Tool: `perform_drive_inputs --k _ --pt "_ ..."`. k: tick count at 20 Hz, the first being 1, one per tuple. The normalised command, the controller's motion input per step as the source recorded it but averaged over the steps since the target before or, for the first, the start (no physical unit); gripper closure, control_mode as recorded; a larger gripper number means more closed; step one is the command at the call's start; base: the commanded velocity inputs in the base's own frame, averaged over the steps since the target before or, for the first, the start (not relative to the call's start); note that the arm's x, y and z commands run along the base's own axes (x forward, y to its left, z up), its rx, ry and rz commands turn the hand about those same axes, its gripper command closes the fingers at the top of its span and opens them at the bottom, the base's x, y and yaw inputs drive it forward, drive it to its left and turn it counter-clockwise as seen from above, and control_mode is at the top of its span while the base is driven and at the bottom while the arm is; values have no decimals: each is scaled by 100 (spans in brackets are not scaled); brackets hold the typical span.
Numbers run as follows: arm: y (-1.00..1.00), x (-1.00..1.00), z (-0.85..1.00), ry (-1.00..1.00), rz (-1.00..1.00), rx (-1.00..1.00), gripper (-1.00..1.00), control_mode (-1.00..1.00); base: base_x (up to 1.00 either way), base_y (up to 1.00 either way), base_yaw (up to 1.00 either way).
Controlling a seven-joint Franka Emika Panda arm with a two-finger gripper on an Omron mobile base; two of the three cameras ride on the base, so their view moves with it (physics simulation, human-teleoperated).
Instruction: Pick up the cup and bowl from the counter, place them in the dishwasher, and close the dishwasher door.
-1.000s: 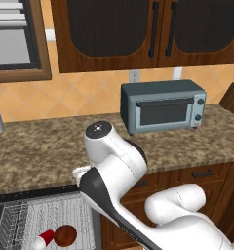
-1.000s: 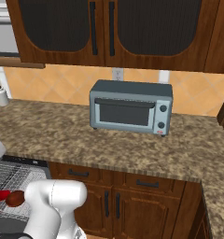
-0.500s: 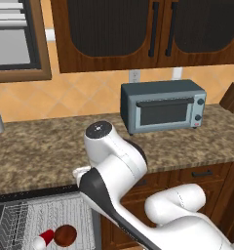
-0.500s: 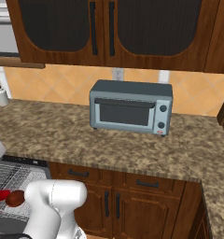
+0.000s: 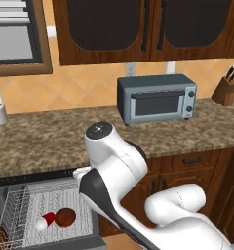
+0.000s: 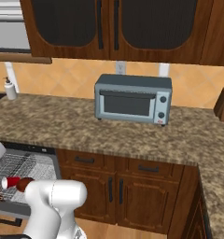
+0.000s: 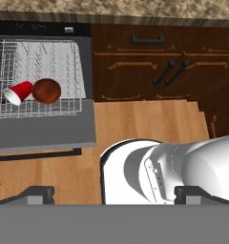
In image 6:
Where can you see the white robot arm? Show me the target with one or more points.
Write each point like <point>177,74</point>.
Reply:
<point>54,199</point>

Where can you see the red cup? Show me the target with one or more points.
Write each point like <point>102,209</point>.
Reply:
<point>11,181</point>

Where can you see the brown bowl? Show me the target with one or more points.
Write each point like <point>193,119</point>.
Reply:
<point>23,185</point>

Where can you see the brown wooden cupboard door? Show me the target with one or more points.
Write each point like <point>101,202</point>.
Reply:
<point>92,193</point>
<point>148,205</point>

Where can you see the white soap dispenser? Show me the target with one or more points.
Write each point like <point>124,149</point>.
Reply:
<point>10,90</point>

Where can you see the brown wooden window sill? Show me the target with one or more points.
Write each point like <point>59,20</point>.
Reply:
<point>20,58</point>

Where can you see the brown wooden drawer front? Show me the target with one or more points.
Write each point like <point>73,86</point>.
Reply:
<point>170,169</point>
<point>101,161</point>

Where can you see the window with blinds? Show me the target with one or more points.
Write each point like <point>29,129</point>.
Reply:
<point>8,31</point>

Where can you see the grey toaster oven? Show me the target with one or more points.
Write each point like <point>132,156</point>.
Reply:
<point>132,99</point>

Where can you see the brown wooden corner cupboard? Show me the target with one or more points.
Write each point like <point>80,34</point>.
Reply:
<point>196,217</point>

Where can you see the white wall outlet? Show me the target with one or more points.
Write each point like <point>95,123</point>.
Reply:
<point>121,67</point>

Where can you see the brown wooden wall cupboard panel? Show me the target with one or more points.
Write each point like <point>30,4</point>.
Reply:
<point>218,31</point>

